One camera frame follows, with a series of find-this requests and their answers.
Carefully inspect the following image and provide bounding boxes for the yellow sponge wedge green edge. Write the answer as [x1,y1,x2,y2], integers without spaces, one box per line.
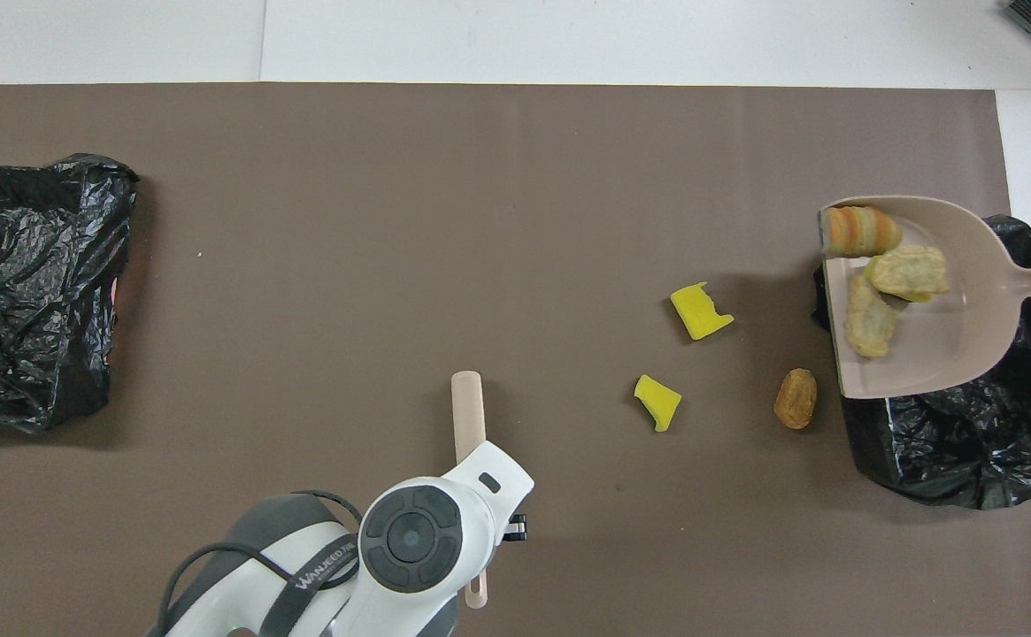
[633,374,683,434]

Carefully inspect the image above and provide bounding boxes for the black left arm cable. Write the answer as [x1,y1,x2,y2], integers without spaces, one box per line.
[154,489,365,637]

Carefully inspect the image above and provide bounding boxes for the bin covered by black bag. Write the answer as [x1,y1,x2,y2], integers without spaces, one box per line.
[0,153,140,434]

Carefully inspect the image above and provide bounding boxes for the open bin black bag liner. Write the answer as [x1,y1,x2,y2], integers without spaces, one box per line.
[813,215,1031,510]

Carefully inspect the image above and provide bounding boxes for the orange striped toy croissant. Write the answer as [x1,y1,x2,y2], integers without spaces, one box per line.
[819,205,904,259]

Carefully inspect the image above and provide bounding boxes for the brown table mat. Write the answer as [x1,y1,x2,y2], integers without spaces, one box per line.
[0,84,1031,637]

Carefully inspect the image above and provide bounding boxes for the brown toy nugget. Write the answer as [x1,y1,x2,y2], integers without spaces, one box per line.
[773,368,819,431]

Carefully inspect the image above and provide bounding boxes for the beige hand brush black bristles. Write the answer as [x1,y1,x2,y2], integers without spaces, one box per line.
[450,371,489,610]

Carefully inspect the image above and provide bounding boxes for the beige plastic dustpan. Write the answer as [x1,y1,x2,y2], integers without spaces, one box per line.
[819,195,1031,401]

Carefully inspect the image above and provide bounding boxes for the notched yellow sponge piece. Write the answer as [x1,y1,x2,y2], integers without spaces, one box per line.
[670,281,735,342]

